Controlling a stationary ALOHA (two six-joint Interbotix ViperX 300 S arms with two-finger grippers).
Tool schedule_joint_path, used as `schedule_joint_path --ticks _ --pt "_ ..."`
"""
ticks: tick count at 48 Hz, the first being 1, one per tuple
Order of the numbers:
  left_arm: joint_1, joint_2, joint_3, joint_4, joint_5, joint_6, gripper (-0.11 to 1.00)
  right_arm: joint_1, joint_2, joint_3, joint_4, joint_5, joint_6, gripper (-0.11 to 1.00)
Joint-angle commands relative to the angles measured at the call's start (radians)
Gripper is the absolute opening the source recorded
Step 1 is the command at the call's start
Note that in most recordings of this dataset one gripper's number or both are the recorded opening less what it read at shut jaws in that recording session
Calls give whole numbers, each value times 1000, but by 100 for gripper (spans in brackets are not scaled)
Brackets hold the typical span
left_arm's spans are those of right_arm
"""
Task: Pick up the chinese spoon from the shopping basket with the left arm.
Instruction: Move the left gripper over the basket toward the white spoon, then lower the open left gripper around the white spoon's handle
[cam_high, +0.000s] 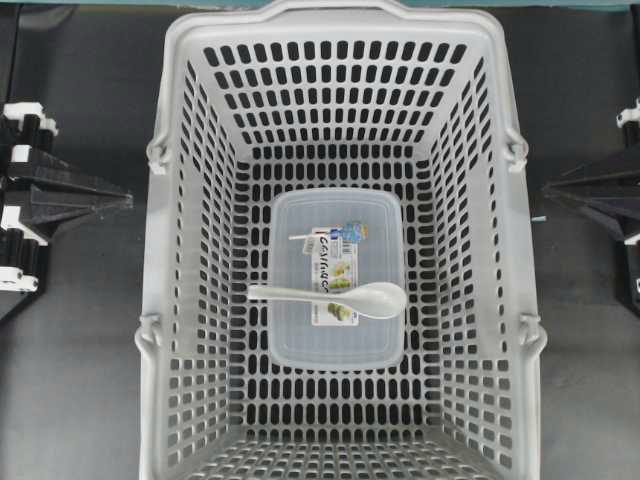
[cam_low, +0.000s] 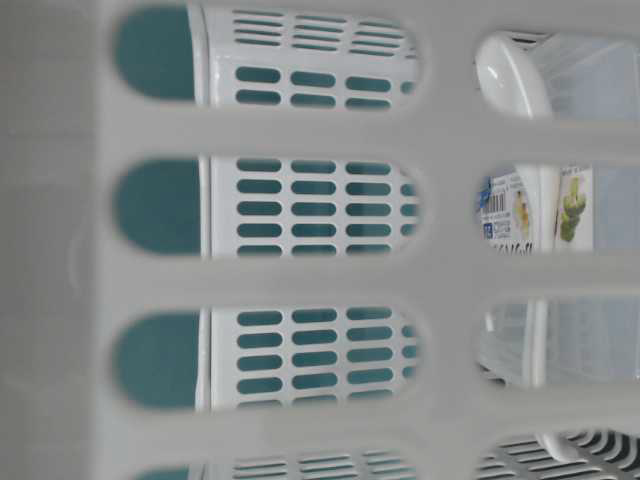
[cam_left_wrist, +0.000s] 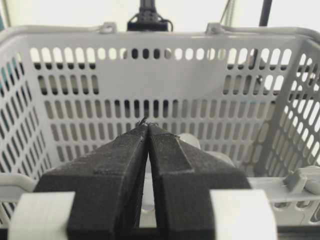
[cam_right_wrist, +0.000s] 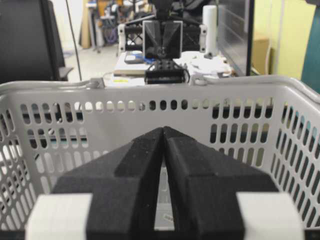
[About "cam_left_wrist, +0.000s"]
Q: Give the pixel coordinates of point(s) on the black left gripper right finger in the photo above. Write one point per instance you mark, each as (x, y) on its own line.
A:
(198, 196)

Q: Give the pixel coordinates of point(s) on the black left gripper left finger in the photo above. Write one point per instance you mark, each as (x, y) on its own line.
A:
(89, 198)

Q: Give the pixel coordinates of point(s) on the white plastic shopping basket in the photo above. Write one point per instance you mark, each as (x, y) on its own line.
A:
(252, 94)

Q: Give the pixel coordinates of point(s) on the black vertical pole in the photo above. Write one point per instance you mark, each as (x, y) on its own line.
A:
(265, 13)

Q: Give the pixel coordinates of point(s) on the black camera stand mount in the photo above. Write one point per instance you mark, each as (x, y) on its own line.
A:
(148, 19)

